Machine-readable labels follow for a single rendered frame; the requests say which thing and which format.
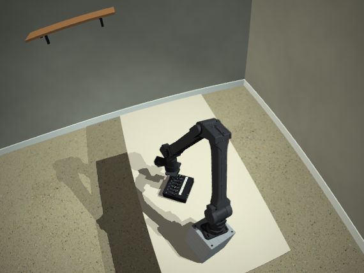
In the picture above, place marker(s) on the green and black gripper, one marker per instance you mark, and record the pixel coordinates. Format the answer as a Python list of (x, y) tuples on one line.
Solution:
[(174, 171)]

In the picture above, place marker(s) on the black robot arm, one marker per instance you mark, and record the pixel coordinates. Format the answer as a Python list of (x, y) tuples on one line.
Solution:
[(218, 135)]

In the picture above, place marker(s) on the black lighting desk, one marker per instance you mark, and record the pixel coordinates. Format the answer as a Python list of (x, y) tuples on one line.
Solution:
[(180, 187)]

